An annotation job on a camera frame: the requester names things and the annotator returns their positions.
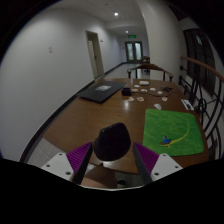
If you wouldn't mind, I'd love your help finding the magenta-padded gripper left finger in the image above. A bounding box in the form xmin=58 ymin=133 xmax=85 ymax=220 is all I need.
xmin=40 ymin=141 xmax=94 ymax=185

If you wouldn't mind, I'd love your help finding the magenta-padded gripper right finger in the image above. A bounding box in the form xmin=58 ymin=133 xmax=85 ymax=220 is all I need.
xmin=133 ymin=142 xmax=184 ymax=185

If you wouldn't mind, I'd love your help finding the black computer mouse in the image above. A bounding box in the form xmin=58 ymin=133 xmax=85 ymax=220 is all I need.
xmin=93 ymin=122 xmax=132 ymax=162

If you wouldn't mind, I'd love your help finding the green printed mouse pad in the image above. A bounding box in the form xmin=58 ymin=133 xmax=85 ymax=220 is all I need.
xmin=142 ymin=108 xmax=205 ymax=158

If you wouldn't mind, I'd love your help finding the white notepad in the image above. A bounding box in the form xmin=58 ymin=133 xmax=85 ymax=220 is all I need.
xmin=180 ymin=98 xmax=195 ymax=111

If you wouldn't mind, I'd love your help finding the black closed laptop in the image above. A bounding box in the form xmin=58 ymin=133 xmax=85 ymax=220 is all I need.
xmin=76 ymin=80 xmax=128 ymax=104

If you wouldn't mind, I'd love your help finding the small black box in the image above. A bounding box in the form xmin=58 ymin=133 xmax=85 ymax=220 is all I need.
xmin=121 ymin=87 xmax=132 ymax=97

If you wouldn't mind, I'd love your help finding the wooden armchair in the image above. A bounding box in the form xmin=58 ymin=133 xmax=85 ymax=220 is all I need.
xmin=126 ymin=63 xmax=175 ymax=83

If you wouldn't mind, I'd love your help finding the black railing with wooden handrail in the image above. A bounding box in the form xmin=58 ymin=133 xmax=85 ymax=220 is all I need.
xmin=178 ymin=55 xmax=224 ymax=161

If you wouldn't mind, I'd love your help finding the dark framed window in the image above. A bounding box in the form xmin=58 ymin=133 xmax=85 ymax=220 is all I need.
xmin=183 ymin=28 xmax=218 ymax=98

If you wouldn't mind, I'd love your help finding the open side doorway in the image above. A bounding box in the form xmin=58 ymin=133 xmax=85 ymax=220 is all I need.
xmin=85 ymin=30 xmax=105 ymax=80

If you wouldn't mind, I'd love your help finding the glass double door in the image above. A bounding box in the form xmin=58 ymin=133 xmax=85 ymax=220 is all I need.
xmin=124 ymin=40 xmax=144 ymax=64

